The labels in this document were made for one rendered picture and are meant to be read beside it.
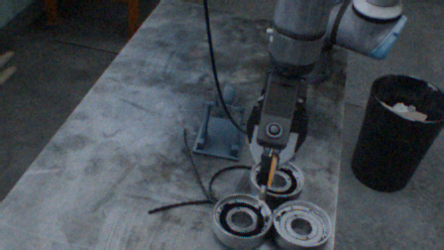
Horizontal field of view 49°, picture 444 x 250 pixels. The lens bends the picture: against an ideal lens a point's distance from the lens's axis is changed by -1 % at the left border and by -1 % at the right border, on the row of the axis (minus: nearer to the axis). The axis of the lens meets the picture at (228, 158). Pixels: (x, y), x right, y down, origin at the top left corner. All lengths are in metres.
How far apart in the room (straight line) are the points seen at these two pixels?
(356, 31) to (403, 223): 1.16
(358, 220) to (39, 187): 1.44
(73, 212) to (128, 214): 0.10
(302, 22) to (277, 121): 0.14
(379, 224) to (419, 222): 0.19
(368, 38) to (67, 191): 0.74
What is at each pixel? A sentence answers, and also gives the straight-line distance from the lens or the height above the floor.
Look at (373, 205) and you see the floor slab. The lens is 2.19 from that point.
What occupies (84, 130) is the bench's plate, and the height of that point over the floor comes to 0.80.
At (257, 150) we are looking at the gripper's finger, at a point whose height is 0.96.
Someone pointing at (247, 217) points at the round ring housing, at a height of 0.82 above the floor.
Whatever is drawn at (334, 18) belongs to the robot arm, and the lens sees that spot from 1.22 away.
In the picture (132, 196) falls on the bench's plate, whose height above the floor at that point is 0.80.
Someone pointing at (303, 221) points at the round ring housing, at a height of 0.82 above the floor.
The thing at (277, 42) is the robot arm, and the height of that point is 1.16.
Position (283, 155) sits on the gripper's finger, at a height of 0.96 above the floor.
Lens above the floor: 1.49
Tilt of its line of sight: 42 degrees down
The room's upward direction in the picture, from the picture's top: 8 degrees clockwise
